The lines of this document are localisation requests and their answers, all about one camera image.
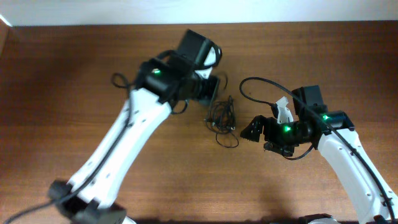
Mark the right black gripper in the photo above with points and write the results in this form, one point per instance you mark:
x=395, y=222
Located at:
x=268, y=130

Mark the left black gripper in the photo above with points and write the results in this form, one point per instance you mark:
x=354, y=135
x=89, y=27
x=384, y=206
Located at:
x=213, y=90

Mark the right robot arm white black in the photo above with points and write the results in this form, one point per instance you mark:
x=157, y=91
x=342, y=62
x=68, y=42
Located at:
x=333, y=134

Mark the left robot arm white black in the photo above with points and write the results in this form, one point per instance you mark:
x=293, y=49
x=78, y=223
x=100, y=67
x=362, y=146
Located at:
x=183, y=74

